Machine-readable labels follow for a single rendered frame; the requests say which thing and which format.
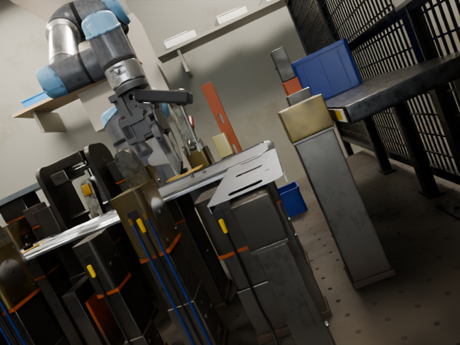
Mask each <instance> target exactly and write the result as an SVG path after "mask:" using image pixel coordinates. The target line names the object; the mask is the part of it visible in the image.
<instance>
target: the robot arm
mask: <svg viewBox="0 0 460 345"><path fill-rule="evenodd" d="M130 22H131V21H130V19H129V17H128V15H127V13H126V11H125V10H124V8H123V6H122V5H121V3H120V1H119V0H74V1H71V2H70V3H66V4H64V5H63V6H61V7H60V8H58V9H57V10H56V11H55V12H54V13H53V15H52V16H51V18H50V19H49V21H48V22H47V26H46V29H45V36H46V39H47V41H48V43H49V65H44V67H42V68H40V69H38V70H37V71H36V77H37V80H38V82H39V84H40V86H41V88H42V89H43V90H44V92H45V93H46V94H47V96H49V97H50V98H52V99H58V98H60V97H63V96H68V95H69V94H70V93H72V92H75V91H77V90H80V89H82V88H85V87H87V86H89V85H92V84H94V83H96V82H98V81H101V80H104V79H106V78H107V80H108V81H109V83H110V85H111V87H112V90H113V91H115V94H113V95H111V96H109V97H108V99H109V101H110V103H114V105H115V106H113V107H111V108H110V109H108V110H107V111H106V112H104V113H103V114H102V116H101V121H102V123H103V127H104V128H105V130H106V132H107V134H108V136H109V137H110V140H111V141H112V144H113V145H114V148H115V149H116V153H117V152H118V151H119V150H120V149H122V148H125V147H128V148H130V149H133V150H134V151H135V153H136V155H137V156H138V157H141V158H143V157H146V156H147V155H150V154H151V155H150V157H149V158H148V162H149V164H150V165H151V166H161V165H164V164H171V165H172V167H173V168H174V169H175V171H176V172H177V174H180V173H181V169H183V159H182V156H181V152H180V150H179V146H178V144H177V141H176V139H175V136H174V133H173V131H172V129H171V128H170V126H169V124H168V120H167V118H168V117H169V111H168V106H167V103H175V104H176V105H178V106H181V107H182V106H185V105H187V104H192V103H193V94H192V93H191V92H188V91H187V90H185V89H183V88H180V89H177V90H156V89H155V88H154V87H151V85H150V83H149V81H148V79H147V77H146V74H145V72H144V70H143V68H142V66H141V63H140V61H139V59H138V56H137V55H136V52H135V51H134V49H133V46H132V44H131V42H130V40H129V37H128V35H127V34H128V33H129V26H128V24H130ZM84 41H88V42H89V44H90V46H91V47H90V48H89V49H86V50H83V51H81V52H79V43H81V42H84ZM150 139H151V146H152V148H153V149H152V148H151V147H150V146H149V145H148V144H147V143H146V142H145V141H147V140H150Z"/></svg>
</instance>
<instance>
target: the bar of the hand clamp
mask: <svg viewBox="0 0 460 345"><path fill-rule="evenodd" d="M167 106H168V109H169V110H170V113H171V115H172V118H173V120H174V122H175V124H176V126H177V129H178V131H179V134H180V136H181V139H182V140H183V143H184V146H185V148H186V151H187V152H188V155H189V156H191V155H192V154H191V152H192V151H191V150H190V149H189V147H190V145H189V144H188V140H191V139H193V141H194V143H195V145H196V148H197V150H198V152H200V151H201V149H200V147H199V145H198V142H197V140H198V139H197V137H196V134H195V132H194V130H193V128H192V125H191V123H190V120H189V118H188V115H187V114H186V111H185V109H184V106H182V107H181V106H178V105H176V104H175V103H167Z"/></svg>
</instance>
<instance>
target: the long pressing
mask: <svg viewBox="0 0 460 345"><path fill-rule="evenodd" d="M272 149H276V146H275V144H274V142H272V141H269V140H265V141H263V142H260V143H258V144H256V145H253V146H251V147H249V148H247V149H244V150H243V151H240V152H238V153H235V154H233V155H231V156H229V157H226V158H224V159H222V160H220V161H218V162H215V163H213V164H210V165H209V166H206V167H204V168H202V169H199V170H197V171H195V172H193V175H194V178H191V176H190V174H189V175H186V176H184V177H181V178H179V179H177V180H174V181H172V182H170V183H167V184H166V185H164V186H161V187H159V188H157V189H158V190H159V193H160V194H161V196H162V198H163V200H164V202H167V201H170V200H172V199H175V198H177V197H179V196H181V195H183V194H186V193H188V192H191V191H193V190H195V189H197V188H200V187H202V186H205V185H207V184H209V183H211V182H213V181H216V180H218V179H221V178H223V177H224V175H225V174H226V172H227V170H228V169H229V168H231V167H233V166H235V165H238V164H240V163H242V162H245V161H246V160H249V159H251V158H253V157H256V156H258V155H261V154H262V153H265V152H267V151H270V150H272ZM203 170H205V171H206V172H205V173H203ZM119 222H121V221H120V218H119V217H118V214H117V213H116V210H115V209H113V210H111V211H109V212H106V213H104V214H102V215H100V216H98V217H96V218H93V219H92V220H89V221H87V222H84V223H82V224H80V225H77V226H76V227H73V228H71V229H69V230H66V231H64V232H61V233H59V234H54V235H51V236H49V237H47V238H45V239H42V240H40V241H38V242H35V243H39V242H41V241H45V242H43V243H42V244H40V245H38V246H37V247H35V248H33V249H32V250H30V251H28V252H26V253H25V254H23V255H24V256H25V257H26V259H27V260H30V259H33V258H35V257H37V256H39V255H42V254H44V253H46V252H49V251H51V250H53V249H55V248H58V247H60V246H62V245H65V244H67V243H69V242H72V241H74V240H76V239H79V238H82V237H84V236H87V235H90V234H92V233H96V232H98V231H101V230H103V229H106V228H108V227H110V226H112V225H115V224H117V223H119ZM35 243H33V245H34V244H35Z"/></svg>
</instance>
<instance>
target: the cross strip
mask: <svg viewBox="0 0 460 345"><path fill-rule="evenodd" d="M259 156H261V157H259ZM257 157H258V158H257ZM255 158H257V159H255ZM252 159H253V160H252ZM250 160H252V161H250ZM248 161H250V162H248ZM246 162H247V163H246ZM243 163H245V164H243ZM241 164H242V165H241ZM261 165H262V166H261ZM258 166H261V167H259V168H257V167H258ZM254 168H257V169H255V170H252V169H254ZM249 170H252V171H250V172H248V173H246V174H243V175H241V176H239V177H237V176H238V175H240V174H242V173H245V172H247V171H249ZM282 176H284V177H285V180H286V181H287V178H286V176H285V172H284V169H283V167H282V164H281V160H280V158H279V154H278V153H277V150H276V149H272V150H270V151H267V152H265V153H262V154H261V155H258V156H256V157H253V158H251V159H249V160H246V161H245V162H242V163H240V164H238V165H235V166H233V167H231V168H229V169H228V170H227V172H226V174H225V175H224V177H223V178H222V181H221V182H220V184H219V186H218V187H217V189H216V191H215V192H214V195H213V196H212V198H211V200H210V201H209V203H208V205H207V207H208V208H209V210H210V212H211V214H212V213H213V211H214V209H215V207H216V205H218V204H220V203H223V202H225V201H228V200H229V199H232V198H234V197H237V196H239V195H241V194H244V193H246V192H249V191H251V190H254V189H255V188H258V187H260V186H263V185H265V184H267V183H270V182H272V181H274V180H277V179H279V178H281V177H282ZM261 180H262V182H261V183H258V184H257V185H255V186H252V187H250V188H247V189H245V190H243V191H241V192H238V193H236V194H233V195H231V196H229V195H230V194H231V193H232V192H235V191H236V190H239V189H241V188H244V187H246V186H249V185H251V184H253V183H255V182H258V181H261ZM287 182H288V181H287Z"/></svg>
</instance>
